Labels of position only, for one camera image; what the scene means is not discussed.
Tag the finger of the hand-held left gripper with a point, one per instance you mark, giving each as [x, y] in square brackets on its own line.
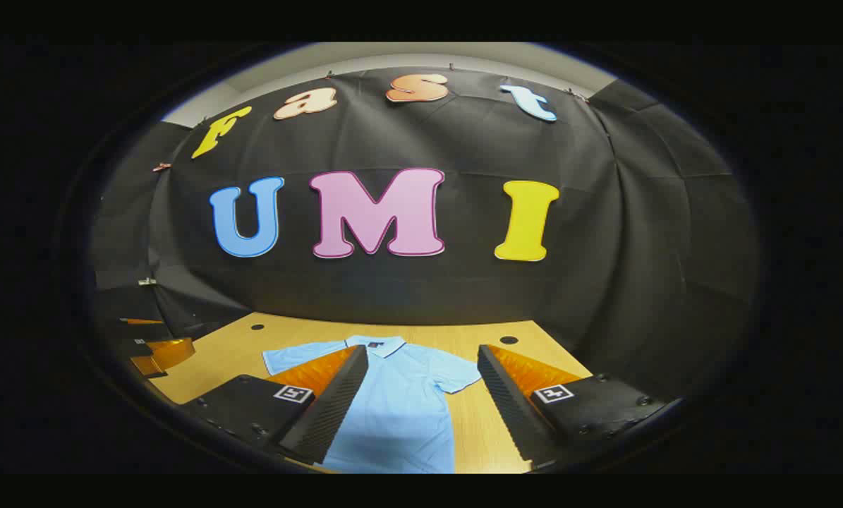
[142, 322]
[174, 351]

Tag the light blue polo T-shirt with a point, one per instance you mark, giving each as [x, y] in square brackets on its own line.
[400, 409]

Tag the black backdrop cloth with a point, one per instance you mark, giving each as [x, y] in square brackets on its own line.
[463, 296]

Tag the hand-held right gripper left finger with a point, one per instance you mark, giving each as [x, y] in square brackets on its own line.
[329, 409]

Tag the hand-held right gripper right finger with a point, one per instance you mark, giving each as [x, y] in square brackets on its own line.
[516, 416]

